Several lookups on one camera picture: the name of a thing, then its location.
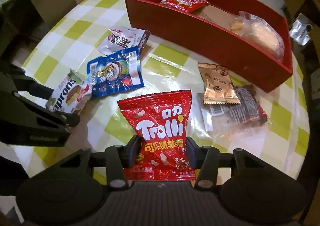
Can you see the white duck snack pouch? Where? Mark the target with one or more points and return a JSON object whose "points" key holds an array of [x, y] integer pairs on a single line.
{"points": [[120, 38]]}

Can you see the red cardboard tray box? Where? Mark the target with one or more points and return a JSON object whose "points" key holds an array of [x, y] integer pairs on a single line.
{"points": [[215, 42]]}

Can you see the red Trolli gummy bag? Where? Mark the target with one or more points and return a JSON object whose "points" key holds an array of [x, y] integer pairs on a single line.
{"points": [[161, 121]]}

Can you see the gold coffee sachet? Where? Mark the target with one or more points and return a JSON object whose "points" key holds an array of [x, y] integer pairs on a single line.
{"points": [[218, 86]]}

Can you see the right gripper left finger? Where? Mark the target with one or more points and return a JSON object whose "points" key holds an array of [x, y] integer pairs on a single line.
{"points": [[130, 152]]}

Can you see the silver foil bag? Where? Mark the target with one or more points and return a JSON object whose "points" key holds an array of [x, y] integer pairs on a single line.
{"points": [[300, 31]]}

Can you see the red spicy strip packet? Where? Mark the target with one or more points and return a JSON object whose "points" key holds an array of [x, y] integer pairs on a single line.
{"points": [[186, 6]]}

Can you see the white Loacker wafer pack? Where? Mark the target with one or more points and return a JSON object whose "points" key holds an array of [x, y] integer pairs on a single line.
{"points": [[71, 95]]}

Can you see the clear bag fried snack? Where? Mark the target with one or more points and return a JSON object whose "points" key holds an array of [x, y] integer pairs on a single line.
{"points": [[239, 25]]}

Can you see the dark brown snack packet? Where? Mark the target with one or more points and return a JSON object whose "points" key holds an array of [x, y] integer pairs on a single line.
{"points": [[224, 117]]}

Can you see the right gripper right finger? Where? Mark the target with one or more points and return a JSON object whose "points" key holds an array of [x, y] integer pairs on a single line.
{"points": [[196, 154]]}

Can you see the clear white bun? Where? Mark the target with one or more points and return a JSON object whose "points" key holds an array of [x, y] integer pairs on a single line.
{"points": [[262, 34]]}

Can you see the green white checkered tablecloth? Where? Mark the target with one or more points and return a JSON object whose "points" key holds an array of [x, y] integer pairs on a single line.
{"points": [[282, 142]]}

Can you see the blue coconut snack packet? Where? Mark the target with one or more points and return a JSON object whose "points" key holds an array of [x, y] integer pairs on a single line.
{"points": [[115, 73]]}

